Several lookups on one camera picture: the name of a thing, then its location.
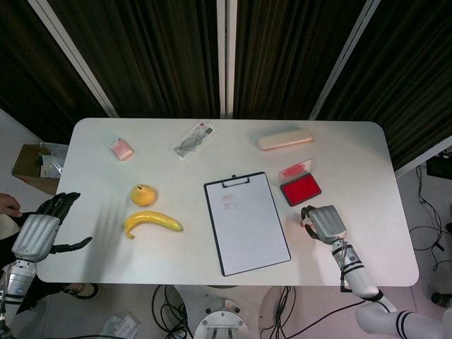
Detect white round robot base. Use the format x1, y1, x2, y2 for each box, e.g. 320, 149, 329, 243
192, 298, 262, 339

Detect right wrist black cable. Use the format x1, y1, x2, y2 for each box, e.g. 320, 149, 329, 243
335, 239, 354, 293

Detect pink packet in plastic wrap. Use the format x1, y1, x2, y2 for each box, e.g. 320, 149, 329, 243
108, 138, 136, 162

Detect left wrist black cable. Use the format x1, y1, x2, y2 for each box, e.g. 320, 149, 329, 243
0, 266, 11, 329

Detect yellow banana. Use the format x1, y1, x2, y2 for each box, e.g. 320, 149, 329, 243
122, 210, 184, 240

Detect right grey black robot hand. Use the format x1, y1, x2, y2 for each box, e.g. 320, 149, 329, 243
299, 204, 347, 245

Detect dark pleated curtain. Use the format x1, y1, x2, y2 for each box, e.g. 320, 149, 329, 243
319, 0, 452, 171
0, 0, 110, 144
232, 0, 368, 121
47, 0, 227, 119

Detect brown cardboard box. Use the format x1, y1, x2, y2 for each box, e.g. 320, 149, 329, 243
11, 143, 70, 195

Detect white paper sheet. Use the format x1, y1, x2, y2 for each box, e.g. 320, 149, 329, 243
206, 177, 290, 275

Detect beige black shoe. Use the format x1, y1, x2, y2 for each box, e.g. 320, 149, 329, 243
61, 283, 100, 299

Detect clear plastic bags on floor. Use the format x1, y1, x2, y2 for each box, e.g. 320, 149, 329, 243
102, 314, 141, 339

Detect black equipment box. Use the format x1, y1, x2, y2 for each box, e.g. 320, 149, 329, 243
426, 153, 452, 177

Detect bystander bare hand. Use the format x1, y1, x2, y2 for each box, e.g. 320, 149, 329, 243
0, 193, 22, 217

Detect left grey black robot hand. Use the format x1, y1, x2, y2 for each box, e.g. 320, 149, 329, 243
11, 191, 93, 263

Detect red ink pad clear lid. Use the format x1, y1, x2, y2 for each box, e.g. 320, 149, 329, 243
278, 157, 322, 208

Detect black floor cable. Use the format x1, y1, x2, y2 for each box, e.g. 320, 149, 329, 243
259, 285, 297, 339
409, 165, 452, 273
151, 285, 188, 339

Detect clear printed plastic bag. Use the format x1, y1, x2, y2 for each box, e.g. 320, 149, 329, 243
170, 121, 217, 162

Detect yellow pear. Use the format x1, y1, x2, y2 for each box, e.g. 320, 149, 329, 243
130, 183, 159, 207

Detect black clipboard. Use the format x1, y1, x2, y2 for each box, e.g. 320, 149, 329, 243
203, 171, 292, 277

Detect beige pencil case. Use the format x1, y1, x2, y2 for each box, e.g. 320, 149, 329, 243
257, 129, 314, 152

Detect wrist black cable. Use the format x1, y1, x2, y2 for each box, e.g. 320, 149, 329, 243
335, 239, 354, 293
0, 266, 11, 329

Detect white partition post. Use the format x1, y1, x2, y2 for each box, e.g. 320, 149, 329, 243
309, 0, 381, 121
215, 0, 238, 119
28, 0, 119, 118
394, 143, 452, 177

